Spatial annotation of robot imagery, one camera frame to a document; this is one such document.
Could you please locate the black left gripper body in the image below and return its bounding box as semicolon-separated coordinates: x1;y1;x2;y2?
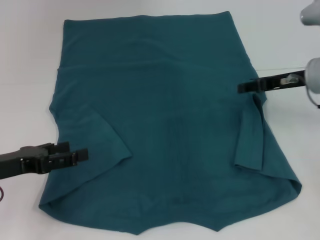
0;142;55;180

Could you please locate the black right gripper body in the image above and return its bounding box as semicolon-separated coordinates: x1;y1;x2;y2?
262;70;306;91

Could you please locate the teal blue shirt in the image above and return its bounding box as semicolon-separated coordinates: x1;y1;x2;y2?
37;10;303;236

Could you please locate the clear cable plug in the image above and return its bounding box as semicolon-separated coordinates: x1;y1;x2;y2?
279;74;299;86

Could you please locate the thin grey cable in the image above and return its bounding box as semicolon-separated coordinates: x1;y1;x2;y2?
306;86;320;110

